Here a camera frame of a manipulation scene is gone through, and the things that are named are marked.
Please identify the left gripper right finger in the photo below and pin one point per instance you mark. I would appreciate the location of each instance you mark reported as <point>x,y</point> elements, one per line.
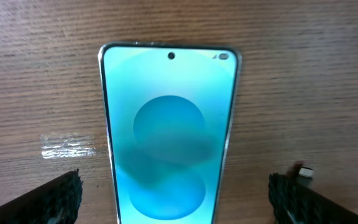
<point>295,203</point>

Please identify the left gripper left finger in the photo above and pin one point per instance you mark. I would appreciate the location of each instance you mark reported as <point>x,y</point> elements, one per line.
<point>57,201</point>

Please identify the turquoise screen smartphone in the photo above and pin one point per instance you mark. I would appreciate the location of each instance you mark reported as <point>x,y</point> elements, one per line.
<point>169,111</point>

